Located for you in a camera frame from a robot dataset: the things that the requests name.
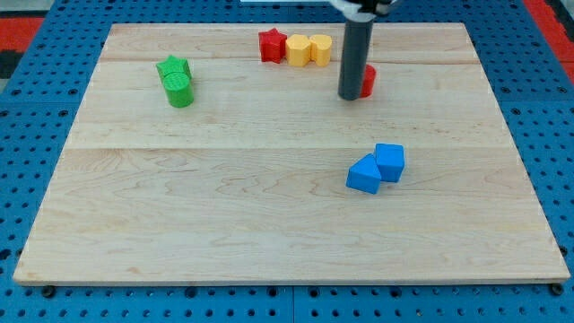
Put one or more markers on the yellow heart block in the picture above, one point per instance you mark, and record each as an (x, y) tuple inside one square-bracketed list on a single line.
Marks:
[(321, 46)]

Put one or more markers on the red cylinder block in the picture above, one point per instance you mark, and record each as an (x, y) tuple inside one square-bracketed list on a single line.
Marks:
[(369, 79)]

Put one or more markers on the green cylinder block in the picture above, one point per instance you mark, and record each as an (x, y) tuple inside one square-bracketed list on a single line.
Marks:
[(178, 89)]

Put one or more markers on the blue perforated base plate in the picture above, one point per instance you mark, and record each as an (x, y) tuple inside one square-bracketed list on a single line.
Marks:
[(44, 92)]

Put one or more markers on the yellow hexagon block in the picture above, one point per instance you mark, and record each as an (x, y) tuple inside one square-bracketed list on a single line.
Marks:
[(297, 49)]

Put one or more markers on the blue cube block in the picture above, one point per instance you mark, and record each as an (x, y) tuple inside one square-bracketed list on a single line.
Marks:
[(390, 161)]

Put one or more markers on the grey cylindrical pointer rod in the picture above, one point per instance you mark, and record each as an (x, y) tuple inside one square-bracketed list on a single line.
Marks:
[(355, 51)]

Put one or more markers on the blue triangular block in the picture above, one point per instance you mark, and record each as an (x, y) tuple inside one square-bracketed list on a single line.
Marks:
[(364, 175)]

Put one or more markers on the green star block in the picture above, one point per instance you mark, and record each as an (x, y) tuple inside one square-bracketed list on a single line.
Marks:
[(173, 65)]

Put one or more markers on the red star block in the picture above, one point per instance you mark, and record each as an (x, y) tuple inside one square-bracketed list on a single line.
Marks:
[(272, 45)]

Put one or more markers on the wooden board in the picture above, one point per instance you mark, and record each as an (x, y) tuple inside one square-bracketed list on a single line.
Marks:
[(246, 186)]

